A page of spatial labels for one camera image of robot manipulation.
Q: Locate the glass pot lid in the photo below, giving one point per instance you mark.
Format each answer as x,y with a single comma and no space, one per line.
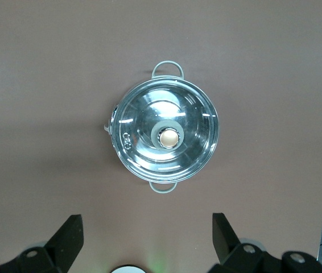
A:
195,142

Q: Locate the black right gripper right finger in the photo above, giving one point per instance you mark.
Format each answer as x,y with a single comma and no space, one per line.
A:
235,256

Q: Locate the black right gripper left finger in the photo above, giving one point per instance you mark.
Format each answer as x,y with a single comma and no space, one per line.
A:
61,250

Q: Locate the pale green electric pot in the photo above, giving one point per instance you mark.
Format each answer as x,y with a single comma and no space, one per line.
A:
162,192

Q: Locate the brown table cloth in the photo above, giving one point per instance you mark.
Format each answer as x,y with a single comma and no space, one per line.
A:
36,113

